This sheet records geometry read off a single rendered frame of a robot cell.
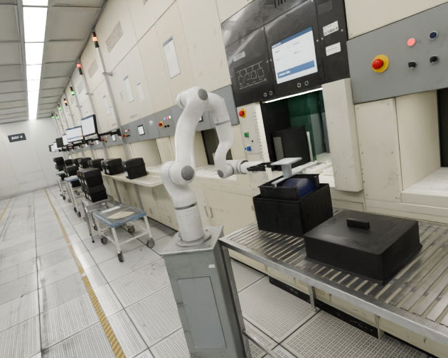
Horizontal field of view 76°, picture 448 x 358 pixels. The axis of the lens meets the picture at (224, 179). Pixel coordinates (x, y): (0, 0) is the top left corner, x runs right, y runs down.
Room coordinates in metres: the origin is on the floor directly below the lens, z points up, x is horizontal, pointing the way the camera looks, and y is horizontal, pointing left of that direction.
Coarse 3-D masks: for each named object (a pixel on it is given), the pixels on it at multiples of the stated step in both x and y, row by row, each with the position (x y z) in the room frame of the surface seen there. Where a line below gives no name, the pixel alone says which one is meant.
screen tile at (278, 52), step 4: (288, 44) 1.62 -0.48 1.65; (280, 48) 1.67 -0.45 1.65; (284, 48) 1.64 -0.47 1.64; (276, 52) 1.70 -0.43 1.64; (280, 52) 1.67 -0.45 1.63; (284, 52) 1.64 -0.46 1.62; (288, 52) 1.62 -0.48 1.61; (276, 56) 1.70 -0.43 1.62; (280, 56) 1.67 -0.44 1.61; (288, 56) 1.63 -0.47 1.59; (284, 60) 1.65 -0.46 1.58; (288, 60) 1.63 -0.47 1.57; (276, 64) 1.71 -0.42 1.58; (280, 64) 1.68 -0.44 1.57; (284, 64) 1.66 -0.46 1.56; (288, 64) 1.63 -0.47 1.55; (292, 64) 1.61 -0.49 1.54; (280, 68) 1.69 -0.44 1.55
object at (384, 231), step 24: (336, 216) 1.10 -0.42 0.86; (360, 216) 1.06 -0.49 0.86; (384, 216) 1.01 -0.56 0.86; (312, 240) 0.96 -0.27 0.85; (336, 240) 0.90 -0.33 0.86; (360, 240) 0.87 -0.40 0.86; (384, 240) 0.84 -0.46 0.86; (408, 240) 0.87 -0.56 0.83; (336, 264) 0.89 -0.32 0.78; (360, 264) 0.82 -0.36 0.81; (384, 264) 0.77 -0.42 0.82
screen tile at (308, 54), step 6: (294, 42) 1.58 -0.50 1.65; (300, 42) 1.55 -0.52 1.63; (306, 42) 1.52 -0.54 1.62; (294, 48) 1.58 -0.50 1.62; (306, 48) 1.52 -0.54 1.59; (300, 54) 1.56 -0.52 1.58; (306, 54) 1.53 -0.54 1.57; (312, 54) 1.50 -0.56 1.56; (294, 60) 1.59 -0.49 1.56; (300, 60) 1.56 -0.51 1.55
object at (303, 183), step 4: (300, 180) 1.29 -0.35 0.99; (304, 180) 1.32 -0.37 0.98; (308, 180) 1.33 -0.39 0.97; (300, 184) 1.29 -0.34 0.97; (304, 184) 1.31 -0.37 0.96; (308, 184) 1.33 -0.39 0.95; (312, 184) 1.36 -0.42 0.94; (300, 188) 1.29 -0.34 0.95; (304, 188) 1.31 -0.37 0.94; (308, 188) 1.33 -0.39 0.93; (312, 188) 1.35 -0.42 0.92; (300, 192) 1.28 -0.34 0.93; (304, 192) 1.31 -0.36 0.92; (308, 192) 1.33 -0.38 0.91; (300, 196) 1.28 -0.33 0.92
